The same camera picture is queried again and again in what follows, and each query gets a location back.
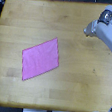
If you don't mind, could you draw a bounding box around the pink cloth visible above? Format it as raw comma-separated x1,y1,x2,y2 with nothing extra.
22,38,59,80

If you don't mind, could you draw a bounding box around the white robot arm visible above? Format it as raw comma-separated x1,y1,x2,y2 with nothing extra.
83,5,112,52

